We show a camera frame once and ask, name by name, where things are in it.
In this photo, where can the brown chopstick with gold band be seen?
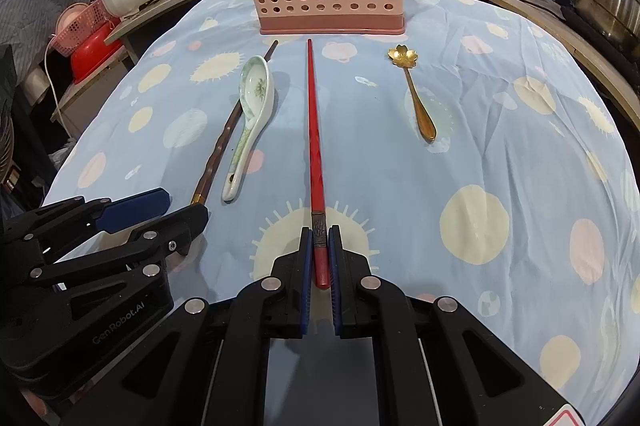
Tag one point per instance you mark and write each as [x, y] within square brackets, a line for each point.
[217, 145]

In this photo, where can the white ceramic soup spoon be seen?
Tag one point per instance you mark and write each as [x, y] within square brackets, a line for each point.
[255, 85]

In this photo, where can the gold flower-shaped spoon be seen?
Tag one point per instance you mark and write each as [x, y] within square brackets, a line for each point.
[425, 123]

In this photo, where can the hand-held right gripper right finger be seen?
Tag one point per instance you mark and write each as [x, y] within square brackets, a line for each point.
[336, 281]

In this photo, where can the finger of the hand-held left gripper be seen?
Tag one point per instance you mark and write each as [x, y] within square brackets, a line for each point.
[132, 206]
[175, 226]

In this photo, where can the black induction cooktop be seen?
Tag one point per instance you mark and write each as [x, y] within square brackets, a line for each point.
[590, 30]

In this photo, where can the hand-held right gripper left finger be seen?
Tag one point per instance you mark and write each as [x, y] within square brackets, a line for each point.
[303, 281]

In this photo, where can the pink plastic basket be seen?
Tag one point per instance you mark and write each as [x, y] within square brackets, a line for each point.
[75, 28]

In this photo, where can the red plastic basin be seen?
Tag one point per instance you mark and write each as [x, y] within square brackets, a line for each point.
[92, 55]

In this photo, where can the red chopstick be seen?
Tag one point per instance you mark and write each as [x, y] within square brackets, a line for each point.
[315, 155]

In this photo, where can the wooden side shelf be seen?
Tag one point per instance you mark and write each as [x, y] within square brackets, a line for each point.
[90, 100]

